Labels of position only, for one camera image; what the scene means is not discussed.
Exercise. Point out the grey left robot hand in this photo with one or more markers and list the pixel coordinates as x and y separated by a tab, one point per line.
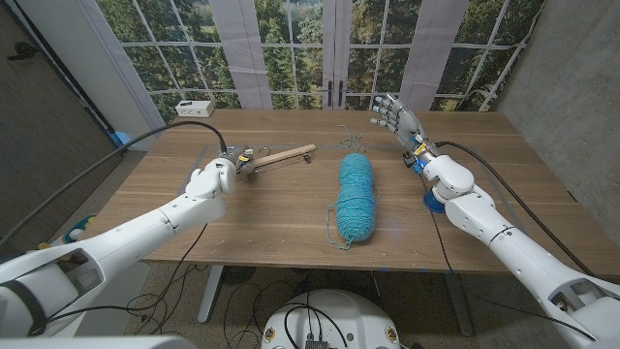
242	157

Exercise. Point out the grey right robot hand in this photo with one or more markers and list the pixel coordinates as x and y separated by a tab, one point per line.
399	121

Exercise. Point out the wooden slat with metal clips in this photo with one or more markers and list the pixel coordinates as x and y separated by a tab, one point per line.
286	155

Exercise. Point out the teal yarn skein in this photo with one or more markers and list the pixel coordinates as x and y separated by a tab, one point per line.
356	194

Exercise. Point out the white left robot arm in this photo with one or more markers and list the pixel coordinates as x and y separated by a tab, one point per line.
145	228

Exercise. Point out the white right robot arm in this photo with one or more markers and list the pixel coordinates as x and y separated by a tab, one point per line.
484	218

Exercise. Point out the blue plastic lid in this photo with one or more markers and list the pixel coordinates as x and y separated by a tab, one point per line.
432	206

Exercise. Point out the white power strip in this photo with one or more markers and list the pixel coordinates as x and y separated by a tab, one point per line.
195	108

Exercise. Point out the printed window forest backdrop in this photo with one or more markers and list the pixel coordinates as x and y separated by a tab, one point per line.
290	58

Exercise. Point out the black ribbed round object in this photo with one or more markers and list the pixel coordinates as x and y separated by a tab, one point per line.
238	274

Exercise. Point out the blue floor object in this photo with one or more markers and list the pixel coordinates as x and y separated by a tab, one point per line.
121	139

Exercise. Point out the white table leg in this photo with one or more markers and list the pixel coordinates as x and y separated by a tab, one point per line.
210	295

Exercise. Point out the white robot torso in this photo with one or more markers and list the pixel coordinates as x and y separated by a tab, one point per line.
334	320

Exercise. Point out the grey table leg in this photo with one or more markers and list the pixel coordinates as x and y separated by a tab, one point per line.
457	305

